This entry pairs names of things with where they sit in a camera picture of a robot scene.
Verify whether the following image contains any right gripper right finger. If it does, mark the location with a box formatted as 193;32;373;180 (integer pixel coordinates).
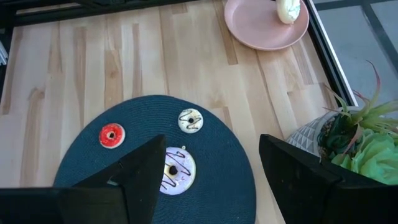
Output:
258;133;343;224

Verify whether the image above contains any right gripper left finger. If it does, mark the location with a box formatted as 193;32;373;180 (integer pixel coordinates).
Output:
73;133;168;224

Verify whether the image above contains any large purple iced donut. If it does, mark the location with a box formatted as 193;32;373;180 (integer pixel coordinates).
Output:
159;146;197;196

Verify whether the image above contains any small white drizzled donut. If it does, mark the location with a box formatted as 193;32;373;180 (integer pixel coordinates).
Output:
177;108;205;134

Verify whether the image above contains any large white iced donut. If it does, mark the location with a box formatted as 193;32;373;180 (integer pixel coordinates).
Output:
275;0;302;25

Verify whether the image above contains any small red iced donut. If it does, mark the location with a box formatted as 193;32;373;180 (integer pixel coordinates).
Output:
98;123;126;149

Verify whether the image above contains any round dark woven placemat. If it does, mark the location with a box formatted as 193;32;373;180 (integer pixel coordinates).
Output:
53;95;257;224

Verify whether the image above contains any succulent in white patterned pot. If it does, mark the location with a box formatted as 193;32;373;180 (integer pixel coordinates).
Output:
285;59;398;187

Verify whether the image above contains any pink plate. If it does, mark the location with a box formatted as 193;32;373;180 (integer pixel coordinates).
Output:
223;0;310;52

